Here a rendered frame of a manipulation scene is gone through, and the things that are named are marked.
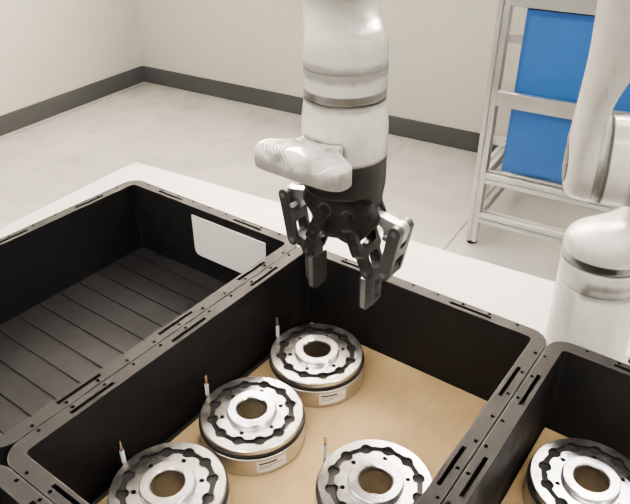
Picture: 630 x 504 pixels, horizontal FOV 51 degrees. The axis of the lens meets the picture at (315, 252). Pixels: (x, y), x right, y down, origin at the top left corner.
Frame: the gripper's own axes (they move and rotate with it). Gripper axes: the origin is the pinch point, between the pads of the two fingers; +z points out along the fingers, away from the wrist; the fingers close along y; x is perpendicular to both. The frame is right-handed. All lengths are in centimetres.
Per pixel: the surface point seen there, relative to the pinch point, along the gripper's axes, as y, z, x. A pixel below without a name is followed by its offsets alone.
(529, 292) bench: -5, 27, -47
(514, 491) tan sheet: -21.1, 13.3, 2.5
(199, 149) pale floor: 204, 100, -169
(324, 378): -0.1, 10.5, 3.2
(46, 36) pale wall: 306, 58, -161
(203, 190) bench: 65, 27, -42
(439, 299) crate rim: -7.2, 3.5, -7.4
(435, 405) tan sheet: -10.1, 13.4, -2.9
